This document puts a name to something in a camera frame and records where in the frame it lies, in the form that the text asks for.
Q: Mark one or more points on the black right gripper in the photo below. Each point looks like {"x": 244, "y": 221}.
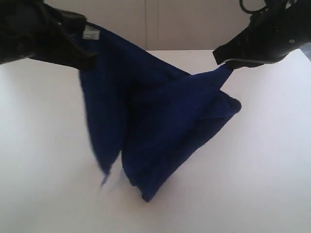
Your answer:
{"x": 273, "y": 32}

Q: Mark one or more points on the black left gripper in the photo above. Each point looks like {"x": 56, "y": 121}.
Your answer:
{"x": 33, "y": 29}

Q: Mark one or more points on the blue towel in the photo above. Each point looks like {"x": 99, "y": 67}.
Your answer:
{"x": 151, "y": 114}

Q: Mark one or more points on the beige wall panel partition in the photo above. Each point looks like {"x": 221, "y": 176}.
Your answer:
{"x": 164, "y": 24}

